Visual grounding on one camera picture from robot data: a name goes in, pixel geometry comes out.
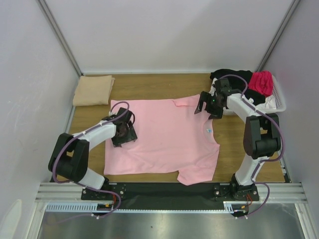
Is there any crimson red t shirt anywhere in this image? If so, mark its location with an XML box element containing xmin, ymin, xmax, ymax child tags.
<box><xmin>248</xmin><ymin>71</ymin><xmax>274</xmax><ymax>97</ymax></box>

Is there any white t shirt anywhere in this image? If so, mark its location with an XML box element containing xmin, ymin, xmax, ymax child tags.
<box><xmin>209</xmin><ymin>78</ymin><xmax>277</xmax><ymax>110</ymax></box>

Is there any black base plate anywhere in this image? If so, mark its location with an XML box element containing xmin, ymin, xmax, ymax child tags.
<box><xmin>81</xmin><ymin>182</ymin><xmax>260</xmax><ymax>210</ymax></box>

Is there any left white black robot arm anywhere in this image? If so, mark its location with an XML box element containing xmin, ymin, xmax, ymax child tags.
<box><xmin>48</xmin><ymin>108</ymin><xmax>138</xmax><ymax>201</ymax></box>

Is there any folded beige t shirt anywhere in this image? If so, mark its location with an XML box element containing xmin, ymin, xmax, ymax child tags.
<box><xmin>73</xmin><ymin>75</ymin><xmax>115</xmax><ymax>107</ymax></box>

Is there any grey slotted cable duct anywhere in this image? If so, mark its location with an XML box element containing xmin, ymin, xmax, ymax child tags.
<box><xmin>45</xmin><ymin>202</ymin><xmax>247</xmax><ymax>214</ymax></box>

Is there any black t shirt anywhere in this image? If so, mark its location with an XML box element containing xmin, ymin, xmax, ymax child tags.
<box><xmin>210</xmin><ymin>69</ymin><xmax>266</xmax><ymax>106</ymax></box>

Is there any pink t shirt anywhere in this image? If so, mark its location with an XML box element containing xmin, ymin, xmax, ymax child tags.
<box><xmin>104</xmin><ymin>95</ymin><xmax>220</xmax><ymax>185</ymax></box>

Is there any aluminium frame rail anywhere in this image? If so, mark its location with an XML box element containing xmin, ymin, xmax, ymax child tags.
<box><xmin>35</xmin><ymin>183</ymin><xmax>308</xmax><ymax>204</ymax></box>

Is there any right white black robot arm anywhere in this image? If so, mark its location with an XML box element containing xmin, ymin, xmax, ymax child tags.
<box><xmin>195</xmin><ymin>76</ymin><xmax>284</xmax><ymax>201</ymax></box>

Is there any white plastic laundry basket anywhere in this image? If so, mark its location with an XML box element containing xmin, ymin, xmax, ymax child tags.
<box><xmin>224</xmin><ymin>76</ymin><xmax>286</xmax><ymax>118</ymax></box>

